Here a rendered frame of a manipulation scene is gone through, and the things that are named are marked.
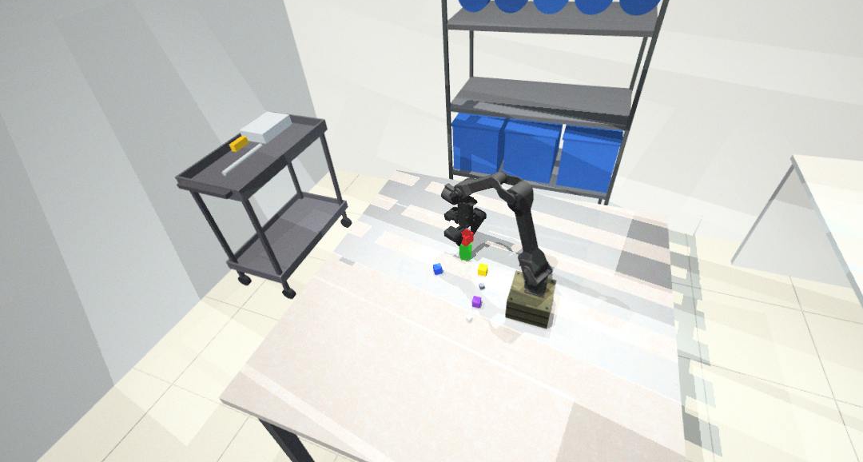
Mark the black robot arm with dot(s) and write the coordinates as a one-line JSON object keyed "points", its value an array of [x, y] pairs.
{"points": [[519, 199]]}

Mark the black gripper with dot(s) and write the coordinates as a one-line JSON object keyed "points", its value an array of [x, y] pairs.
{"points": [[473, 219]]}

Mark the red block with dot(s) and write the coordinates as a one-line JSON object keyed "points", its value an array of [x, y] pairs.
{"points": [[467, 237]]}

